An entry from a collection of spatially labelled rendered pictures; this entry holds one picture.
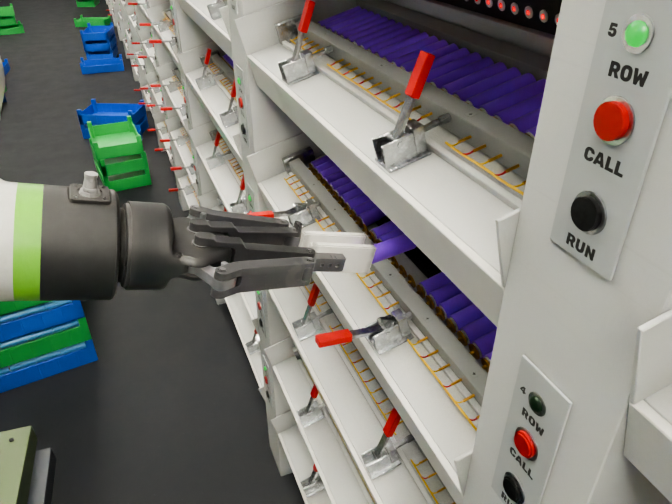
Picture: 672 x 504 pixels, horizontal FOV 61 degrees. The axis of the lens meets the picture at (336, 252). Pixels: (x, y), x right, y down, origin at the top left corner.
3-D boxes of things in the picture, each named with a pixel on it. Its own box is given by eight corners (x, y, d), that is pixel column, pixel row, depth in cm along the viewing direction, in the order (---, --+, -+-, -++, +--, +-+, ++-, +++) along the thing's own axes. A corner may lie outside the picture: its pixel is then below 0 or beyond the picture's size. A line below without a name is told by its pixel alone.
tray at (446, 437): (469, 524, 47) (455, 462, 41) (265, 205, 94) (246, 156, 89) (663, 411, 50) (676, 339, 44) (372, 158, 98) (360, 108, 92)
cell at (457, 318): (513, 308, 57) (457, 336, 56) (502, 298, 59) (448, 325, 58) (511, 295, 56) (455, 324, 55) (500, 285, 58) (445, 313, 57)
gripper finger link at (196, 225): (186, 263, 51) (182, 256, 52) (296, 260, 57) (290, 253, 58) (192, 225, 50) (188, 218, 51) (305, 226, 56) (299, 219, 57)
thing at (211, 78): (251, 182, 102) (223, 112, 93) (191, 89, 149) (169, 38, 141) (352, 139, 105) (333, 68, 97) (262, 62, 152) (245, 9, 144)
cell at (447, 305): (500, 297, 59) (447, 324, 58) (490, 287, 60) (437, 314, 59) (499, 284, 58) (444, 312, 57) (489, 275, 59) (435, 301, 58)
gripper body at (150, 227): (127, 229, 43) (246, 234, 47) (119, 183, 49) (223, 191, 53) (119, 311, 46) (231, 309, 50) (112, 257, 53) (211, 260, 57)
